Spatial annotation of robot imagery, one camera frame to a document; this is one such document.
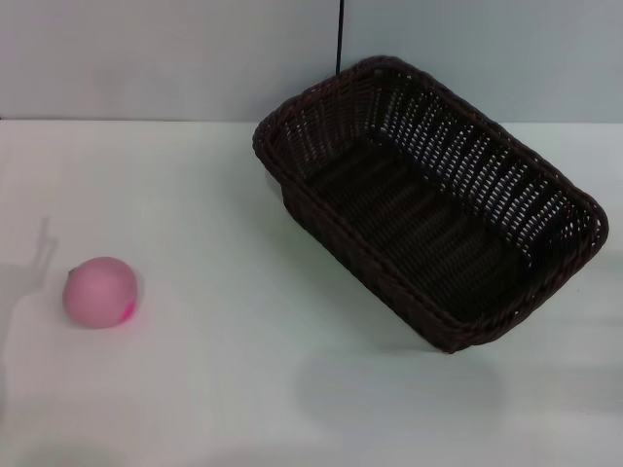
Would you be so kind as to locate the black vertical wall strip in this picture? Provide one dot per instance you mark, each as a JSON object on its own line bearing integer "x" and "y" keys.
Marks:
{"x": 339, "y": 34}

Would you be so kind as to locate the dark brown wicker basket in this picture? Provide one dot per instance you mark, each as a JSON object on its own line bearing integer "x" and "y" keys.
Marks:
{"x": 414, "y": 253}

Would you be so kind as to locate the pink peach toy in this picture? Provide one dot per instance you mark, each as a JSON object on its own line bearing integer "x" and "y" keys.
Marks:
{"x": 95, "y": 294}

